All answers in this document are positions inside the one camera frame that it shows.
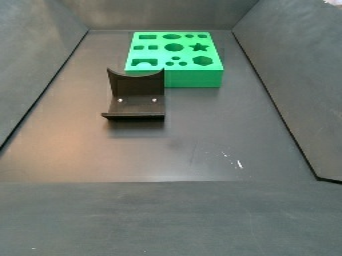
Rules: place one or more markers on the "green shape-sorter block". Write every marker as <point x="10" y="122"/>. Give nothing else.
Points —
<point x="183" y="53"/>

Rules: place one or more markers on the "black curved holder stand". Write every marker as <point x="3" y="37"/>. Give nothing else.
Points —
<point x="138" y="96"/>

